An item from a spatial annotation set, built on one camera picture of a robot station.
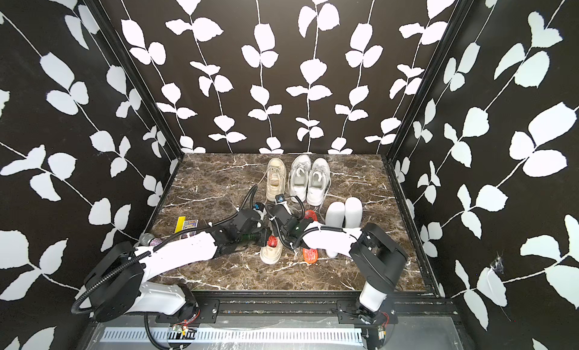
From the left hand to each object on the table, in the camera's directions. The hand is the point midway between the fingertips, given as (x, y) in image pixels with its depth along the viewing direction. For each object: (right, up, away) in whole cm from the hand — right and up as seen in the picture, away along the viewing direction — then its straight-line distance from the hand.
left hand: (274, 230), depth 84 cm
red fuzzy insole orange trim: (+14, -10, +2) cm, 18 cm away
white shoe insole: (+26, +2, +13) cm, 29 cm away
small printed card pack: (-36, 0, +9) cm, 37 cm away
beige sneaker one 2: (0, -8, -5) cm, 9 cm away
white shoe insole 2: (+34, +4, +15) cm, 37 cm away
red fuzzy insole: (-1, -5, +1) cm, 5 cm away
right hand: (+1, +5, +5) cm, 7 cm away
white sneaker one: (+10, +20, +19) cm, 29 cm away
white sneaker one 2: (+19, +20, +16) cm, 32 cm away
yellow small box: (-41, +1, +9) cm, 42 cm away
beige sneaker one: (-1, +19, +21) cm, 28 cm away
